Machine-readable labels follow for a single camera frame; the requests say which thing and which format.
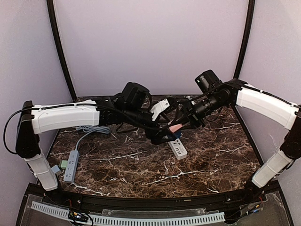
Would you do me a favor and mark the pink cube charger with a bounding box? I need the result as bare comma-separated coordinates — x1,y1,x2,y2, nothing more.
169,124,183,133

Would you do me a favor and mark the white power strip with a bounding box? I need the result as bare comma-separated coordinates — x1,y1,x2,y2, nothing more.
168,138,188,160

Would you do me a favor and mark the light blue cable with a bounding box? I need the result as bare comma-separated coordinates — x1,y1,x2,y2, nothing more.
75,125,111,151

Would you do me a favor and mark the light blue power strip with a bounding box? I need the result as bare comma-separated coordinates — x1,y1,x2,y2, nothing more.
63,150,79,183

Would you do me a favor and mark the green cube charger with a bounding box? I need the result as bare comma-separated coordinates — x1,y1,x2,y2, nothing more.
59,160,68,170

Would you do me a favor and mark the dark blue cube plug adapter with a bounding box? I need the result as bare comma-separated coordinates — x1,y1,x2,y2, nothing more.
174,131,182,139

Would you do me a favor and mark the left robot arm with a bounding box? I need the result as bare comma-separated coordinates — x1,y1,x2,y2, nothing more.
14,94,181,191

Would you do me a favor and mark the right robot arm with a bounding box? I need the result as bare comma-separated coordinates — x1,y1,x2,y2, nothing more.
181,78,301,190

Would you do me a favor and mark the light blue cube charger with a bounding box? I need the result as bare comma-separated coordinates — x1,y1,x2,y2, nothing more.
51,165,62,175

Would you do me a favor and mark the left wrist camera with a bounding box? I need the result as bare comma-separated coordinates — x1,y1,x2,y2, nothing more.
121,82,151,109

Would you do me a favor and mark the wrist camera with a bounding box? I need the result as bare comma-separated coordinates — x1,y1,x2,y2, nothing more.
121,82,151,109
195,69,222,94

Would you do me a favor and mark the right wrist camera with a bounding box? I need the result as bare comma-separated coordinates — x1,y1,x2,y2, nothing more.
195,69,222,94

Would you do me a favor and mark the left black frame post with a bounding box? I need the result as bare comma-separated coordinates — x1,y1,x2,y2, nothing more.
46,0,77,101

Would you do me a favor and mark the black frame post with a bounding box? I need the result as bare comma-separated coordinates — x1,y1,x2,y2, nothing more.
46,0,77,101
233,0,256,79

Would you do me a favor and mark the white slotted cable duct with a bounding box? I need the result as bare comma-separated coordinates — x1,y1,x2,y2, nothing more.
31,201,225,226

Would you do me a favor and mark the right black frame post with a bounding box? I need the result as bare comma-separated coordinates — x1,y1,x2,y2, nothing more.
233,0,256,79

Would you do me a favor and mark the black front rail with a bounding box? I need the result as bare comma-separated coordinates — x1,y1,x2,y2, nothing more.
23,181,280,212

